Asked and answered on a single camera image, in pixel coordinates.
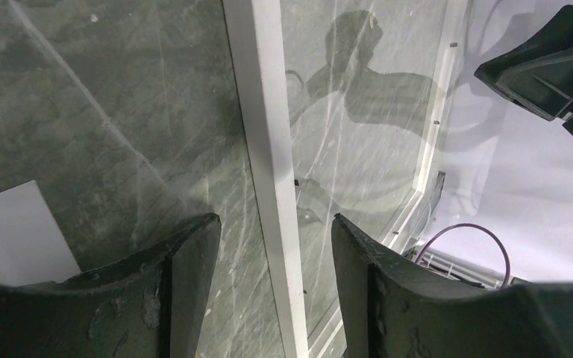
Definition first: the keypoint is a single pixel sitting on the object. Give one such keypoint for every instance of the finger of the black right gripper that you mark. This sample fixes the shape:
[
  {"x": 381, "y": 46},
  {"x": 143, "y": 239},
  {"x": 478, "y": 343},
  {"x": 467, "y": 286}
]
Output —
[{"x": 538, "y": 74}]

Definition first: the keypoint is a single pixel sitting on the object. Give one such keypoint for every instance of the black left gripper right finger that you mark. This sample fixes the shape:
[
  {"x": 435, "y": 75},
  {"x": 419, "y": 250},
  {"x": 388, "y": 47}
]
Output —
[{"x": 392, "y": 307}]

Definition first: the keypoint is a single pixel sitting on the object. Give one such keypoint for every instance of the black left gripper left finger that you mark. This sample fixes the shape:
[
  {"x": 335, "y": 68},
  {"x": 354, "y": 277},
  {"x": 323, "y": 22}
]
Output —
[{"x": 150, "y": 304}]

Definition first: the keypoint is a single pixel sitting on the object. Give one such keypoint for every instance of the clear acrylic sheet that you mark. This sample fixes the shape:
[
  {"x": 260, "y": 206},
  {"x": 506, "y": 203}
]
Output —
[{"x": 365, "y": 82}]

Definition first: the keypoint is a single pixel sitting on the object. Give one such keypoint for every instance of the aluminium rail frame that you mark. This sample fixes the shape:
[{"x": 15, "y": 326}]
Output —
[{"x": 459, "y": 270}]

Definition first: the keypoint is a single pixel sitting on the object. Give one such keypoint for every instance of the white picture frame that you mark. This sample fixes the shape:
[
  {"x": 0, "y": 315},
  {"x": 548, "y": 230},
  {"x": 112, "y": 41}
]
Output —
[{"x": 256, "y": 37}]

